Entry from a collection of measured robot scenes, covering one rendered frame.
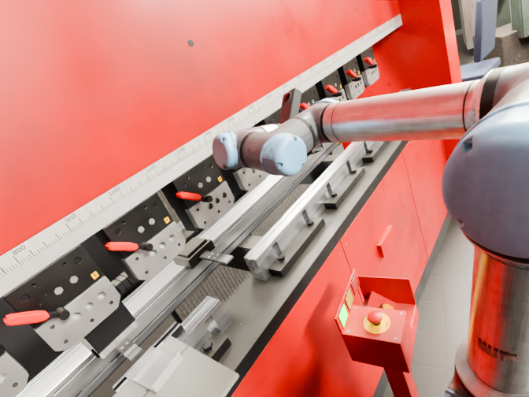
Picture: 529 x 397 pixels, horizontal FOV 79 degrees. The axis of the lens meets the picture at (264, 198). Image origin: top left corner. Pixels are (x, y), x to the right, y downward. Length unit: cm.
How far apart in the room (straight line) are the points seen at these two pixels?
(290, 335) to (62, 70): 89
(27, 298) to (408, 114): 73
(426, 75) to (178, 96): 179
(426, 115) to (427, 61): 186
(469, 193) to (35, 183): 69
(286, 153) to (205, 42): 53
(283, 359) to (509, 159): 88
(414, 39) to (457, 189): 205
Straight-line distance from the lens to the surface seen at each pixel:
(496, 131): 31
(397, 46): 239
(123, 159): 80
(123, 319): 87
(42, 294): 77
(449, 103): 49
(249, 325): 100
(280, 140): 56
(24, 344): 137
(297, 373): 115
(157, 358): 91
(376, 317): 97
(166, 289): 119
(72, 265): 77
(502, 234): 34
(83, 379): 116
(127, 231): 80
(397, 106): 53
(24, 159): 75
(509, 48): 540
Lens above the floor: 153
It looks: 23 degrees down
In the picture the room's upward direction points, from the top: 24 degrees counter-clockwise
